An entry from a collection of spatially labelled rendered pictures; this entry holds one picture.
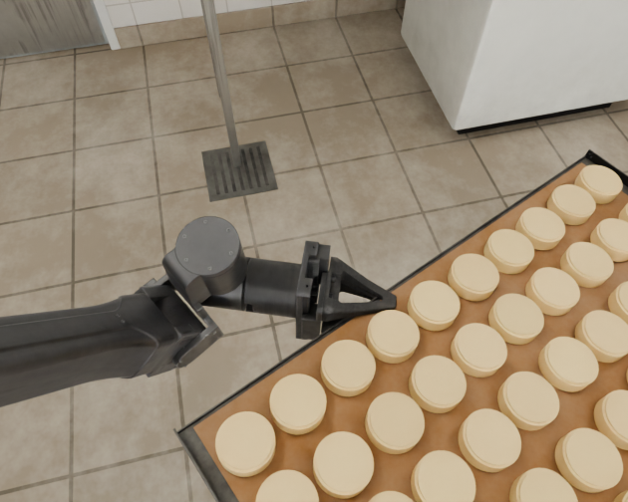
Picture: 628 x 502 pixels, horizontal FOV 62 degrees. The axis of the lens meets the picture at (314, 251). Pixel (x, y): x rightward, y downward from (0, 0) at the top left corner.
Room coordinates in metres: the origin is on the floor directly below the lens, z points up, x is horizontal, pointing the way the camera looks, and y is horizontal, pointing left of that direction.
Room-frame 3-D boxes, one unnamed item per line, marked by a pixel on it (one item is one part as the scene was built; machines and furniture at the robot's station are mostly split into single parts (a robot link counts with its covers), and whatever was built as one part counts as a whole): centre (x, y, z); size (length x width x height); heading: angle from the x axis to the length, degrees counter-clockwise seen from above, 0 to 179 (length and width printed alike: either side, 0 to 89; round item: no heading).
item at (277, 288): (0.26, 0.03, 0.99); 0.07 x 0.07 x 0.10; 82
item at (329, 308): (0.25, -0.04, 0.98); 0.09 x 0.07 x 0.07; 82
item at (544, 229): (0.34, -0.26, 0.99); 0.05 x 0.05 x 0.02
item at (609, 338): (0.21, -0.29, 0.99); 0.05 x 0.05 x 0.02
